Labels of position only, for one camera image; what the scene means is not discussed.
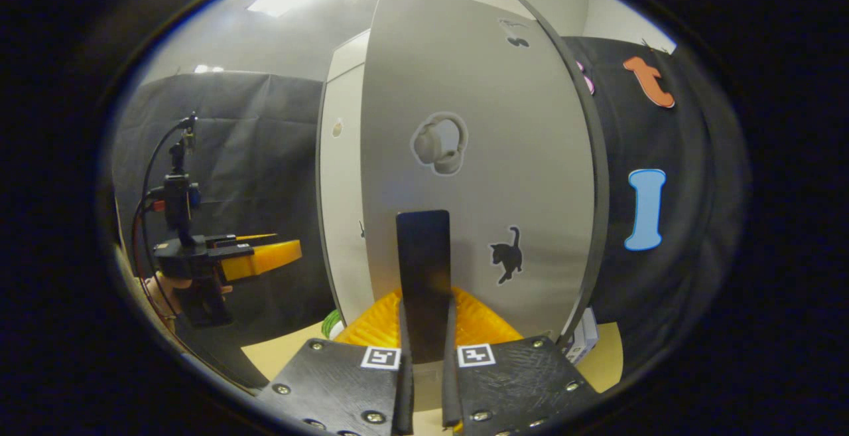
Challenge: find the white cabinet door camera sticker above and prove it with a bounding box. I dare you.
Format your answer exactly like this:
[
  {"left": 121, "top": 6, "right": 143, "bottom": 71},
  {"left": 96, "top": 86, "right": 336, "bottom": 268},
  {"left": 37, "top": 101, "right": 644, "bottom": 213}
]
[{"left": 317, "top": 63, "right": 369, "bottom": 324}]

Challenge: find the white cabinet door headphone sticker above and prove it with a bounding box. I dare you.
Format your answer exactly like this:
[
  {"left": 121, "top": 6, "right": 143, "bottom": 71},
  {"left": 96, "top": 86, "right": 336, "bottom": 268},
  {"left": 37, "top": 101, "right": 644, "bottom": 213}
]
[{"left": 358, "top": 0, "right": 611, "bottom": 357}]

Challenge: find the white blue box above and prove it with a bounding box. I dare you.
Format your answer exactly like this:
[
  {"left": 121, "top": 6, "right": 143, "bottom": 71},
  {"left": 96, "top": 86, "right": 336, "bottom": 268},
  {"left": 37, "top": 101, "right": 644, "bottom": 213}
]
[{"left": 562, "top": 308, "right": 600, "bottom": 365}]

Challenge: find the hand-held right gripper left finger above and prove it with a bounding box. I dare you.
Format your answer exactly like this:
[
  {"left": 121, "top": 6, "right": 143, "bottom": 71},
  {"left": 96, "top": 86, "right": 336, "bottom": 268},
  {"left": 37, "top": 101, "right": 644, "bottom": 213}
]
[{"left": 255, "top": 287, "right": 415, "bottom": 436}]

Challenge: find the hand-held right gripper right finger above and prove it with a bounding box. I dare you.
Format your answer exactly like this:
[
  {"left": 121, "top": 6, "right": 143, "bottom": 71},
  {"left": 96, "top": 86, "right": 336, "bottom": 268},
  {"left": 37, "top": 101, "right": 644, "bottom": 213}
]
[{"left": 441, "top": 287, "right": 601, "bottom": 436}]

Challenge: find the red cable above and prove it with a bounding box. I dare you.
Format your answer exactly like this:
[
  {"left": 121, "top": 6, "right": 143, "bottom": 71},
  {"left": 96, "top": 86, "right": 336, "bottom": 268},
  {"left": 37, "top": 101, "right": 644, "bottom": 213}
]
[{"left": 131, "top": 199, "right": 176, "bottom": 336}]

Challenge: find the black door handle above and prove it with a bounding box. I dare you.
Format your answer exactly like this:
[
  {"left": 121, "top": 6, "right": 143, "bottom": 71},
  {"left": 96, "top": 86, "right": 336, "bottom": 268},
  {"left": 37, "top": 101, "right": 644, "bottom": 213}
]
[{"left": 396, "top": 209, "right": 453, "bottom": 365}]

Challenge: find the black cable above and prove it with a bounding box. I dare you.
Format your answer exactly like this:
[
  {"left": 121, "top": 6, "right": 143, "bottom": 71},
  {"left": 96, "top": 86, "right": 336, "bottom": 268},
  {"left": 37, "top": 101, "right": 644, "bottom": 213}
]
[{"left": 141, "top": 116, "right": 194, "bottom": 321}]

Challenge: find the black backdrop cloth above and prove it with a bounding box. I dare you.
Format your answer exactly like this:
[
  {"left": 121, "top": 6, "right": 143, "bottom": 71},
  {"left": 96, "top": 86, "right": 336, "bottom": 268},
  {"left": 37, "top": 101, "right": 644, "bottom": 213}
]
[
  {"left": 109, "top": 71, "right": 336, "bottom": 384},
  {"left": 560, "top": 35, "right": 753, "bottom": 357}
]

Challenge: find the white shoe cabinet body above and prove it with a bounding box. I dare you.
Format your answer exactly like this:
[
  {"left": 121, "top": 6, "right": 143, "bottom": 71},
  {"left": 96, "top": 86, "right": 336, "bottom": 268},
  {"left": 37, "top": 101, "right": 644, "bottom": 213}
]
[{"left": 317, "top": 0, "right": 611, "bottom": 357}]

